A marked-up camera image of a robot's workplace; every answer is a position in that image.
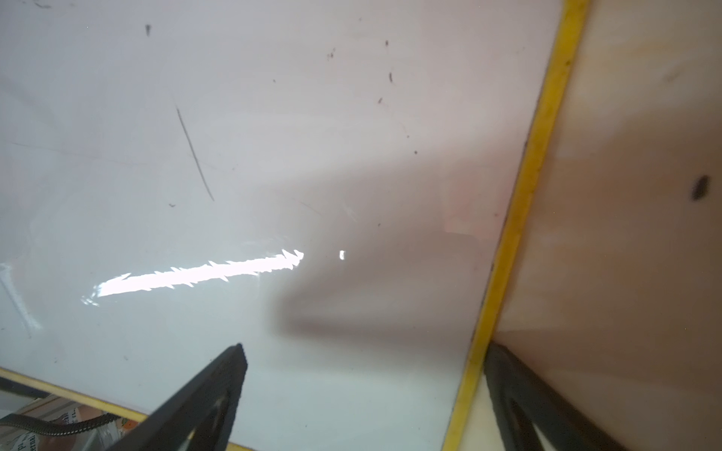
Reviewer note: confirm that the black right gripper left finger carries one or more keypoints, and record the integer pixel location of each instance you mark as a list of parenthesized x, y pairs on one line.
[(200, 416)]

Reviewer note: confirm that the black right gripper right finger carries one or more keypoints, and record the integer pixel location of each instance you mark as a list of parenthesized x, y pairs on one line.
[(527, 408)]

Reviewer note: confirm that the yellow-framed whiteboard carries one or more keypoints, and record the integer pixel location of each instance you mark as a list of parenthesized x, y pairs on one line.
[(324, 182)]

